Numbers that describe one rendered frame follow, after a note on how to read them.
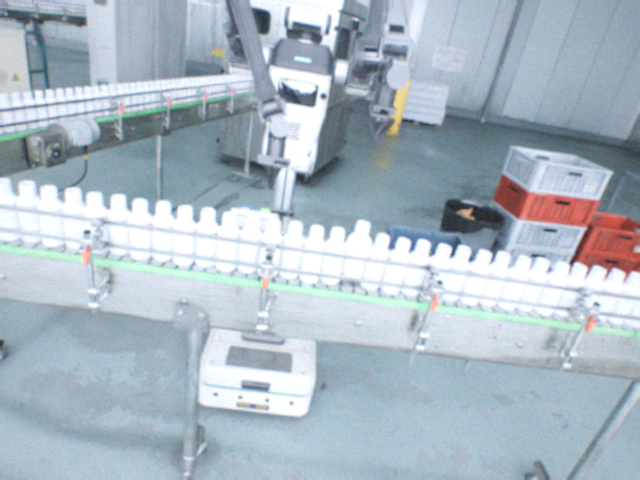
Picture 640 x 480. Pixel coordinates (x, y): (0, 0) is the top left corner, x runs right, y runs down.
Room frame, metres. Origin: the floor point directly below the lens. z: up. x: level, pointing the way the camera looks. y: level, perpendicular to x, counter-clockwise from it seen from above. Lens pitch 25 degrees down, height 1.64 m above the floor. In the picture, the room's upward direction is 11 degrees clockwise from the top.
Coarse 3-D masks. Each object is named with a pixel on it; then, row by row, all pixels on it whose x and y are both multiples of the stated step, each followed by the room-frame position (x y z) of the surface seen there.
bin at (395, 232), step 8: (392, 232) 1.58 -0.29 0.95; (400, 232) 1.66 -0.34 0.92; (408, 232) 1.66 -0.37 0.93; (416, 232) 1.67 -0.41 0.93; (424, 232) 1.67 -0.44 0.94; (432, 232) 1.67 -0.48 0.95; (392, 240) 1.54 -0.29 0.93; (416, 240) 1.67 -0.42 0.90; (432, 240) 1.67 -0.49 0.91; (440, 240) 1.68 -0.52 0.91; (448, 240) 1.68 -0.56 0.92; (456, 240) 1.67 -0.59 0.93; (392, 248) 1.51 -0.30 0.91; (432, 248) 1.67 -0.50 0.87; (456, 248) 1.64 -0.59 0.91
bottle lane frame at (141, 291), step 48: (0, 288) 0.90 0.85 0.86; (48, 288) 0.92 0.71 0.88; (144, 288) 0.94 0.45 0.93; (192, 288) 0.95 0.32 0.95; (240, 288) 0.96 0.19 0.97; (288, 288) 0.97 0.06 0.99; (288, 336) 0.98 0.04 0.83; (336, 336) 0.99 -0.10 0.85; (384, 336) 1.00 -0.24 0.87; (432, 336) 1.01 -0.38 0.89; (480, 336) 1.03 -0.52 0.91; (528, 336) 1.04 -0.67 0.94; (624, 336) 1.06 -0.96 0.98
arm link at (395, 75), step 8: (376, 56) 1.21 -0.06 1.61; (384, 56) 1.17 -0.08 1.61; (392, 56) 1.20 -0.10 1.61; (408, 56) 1.18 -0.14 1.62; (392, 64) 1.10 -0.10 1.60; (400, 64) 1.10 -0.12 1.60; (384, 72) 1.13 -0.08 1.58; (392, 72) 1.10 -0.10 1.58; (400, 72) 1.10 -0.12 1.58; (384, 80) 1.13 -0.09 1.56; (392, 80) 1.10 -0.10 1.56; (400, 80) 1.10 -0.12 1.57; (408, 80) 1.10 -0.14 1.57; (392, 88) 1.10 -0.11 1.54; (400, 88) 1.10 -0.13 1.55
